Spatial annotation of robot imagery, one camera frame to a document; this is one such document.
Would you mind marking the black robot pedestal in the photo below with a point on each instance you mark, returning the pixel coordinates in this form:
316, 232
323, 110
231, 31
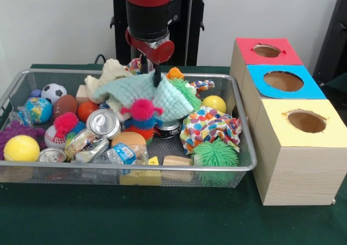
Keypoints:
120, 39

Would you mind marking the green fuzzy monster toy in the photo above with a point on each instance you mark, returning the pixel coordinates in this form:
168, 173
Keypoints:
190, 90

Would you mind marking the wooden box with three holes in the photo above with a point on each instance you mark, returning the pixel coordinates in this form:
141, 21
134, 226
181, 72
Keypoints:
298, 169

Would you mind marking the pink spiky ball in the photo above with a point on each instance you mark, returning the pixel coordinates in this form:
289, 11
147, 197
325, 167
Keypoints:
142, 109

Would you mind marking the light teal waffle cloth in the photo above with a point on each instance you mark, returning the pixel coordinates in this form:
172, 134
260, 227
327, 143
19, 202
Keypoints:
173, 98

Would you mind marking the polka dot cloth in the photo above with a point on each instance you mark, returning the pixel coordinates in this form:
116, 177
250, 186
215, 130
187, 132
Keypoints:
209, 127

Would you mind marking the small soccer ball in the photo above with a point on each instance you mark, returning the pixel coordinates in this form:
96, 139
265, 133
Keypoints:
53, 92

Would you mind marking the green spiky ball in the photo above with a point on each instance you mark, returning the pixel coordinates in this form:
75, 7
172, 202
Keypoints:
215, 154

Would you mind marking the blue globe ball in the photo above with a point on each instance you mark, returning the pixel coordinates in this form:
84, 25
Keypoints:
38, 109

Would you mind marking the cream waffle cloth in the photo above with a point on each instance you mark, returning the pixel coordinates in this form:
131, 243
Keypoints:
105, 74

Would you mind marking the small yellow ball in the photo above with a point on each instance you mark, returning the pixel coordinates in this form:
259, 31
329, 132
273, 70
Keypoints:
214, 103

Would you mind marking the large yellow ball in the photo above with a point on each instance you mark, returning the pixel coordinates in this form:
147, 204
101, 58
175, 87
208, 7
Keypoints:
20, 148

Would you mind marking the dark green tablecloth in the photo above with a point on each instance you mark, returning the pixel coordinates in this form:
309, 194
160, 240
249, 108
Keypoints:
162, 218

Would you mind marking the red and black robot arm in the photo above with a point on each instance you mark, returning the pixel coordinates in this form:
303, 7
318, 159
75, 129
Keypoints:
147, 12

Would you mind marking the black panel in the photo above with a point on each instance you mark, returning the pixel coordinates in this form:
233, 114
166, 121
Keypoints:
335, 39

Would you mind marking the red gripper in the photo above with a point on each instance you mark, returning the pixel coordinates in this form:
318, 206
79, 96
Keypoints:
157, 51

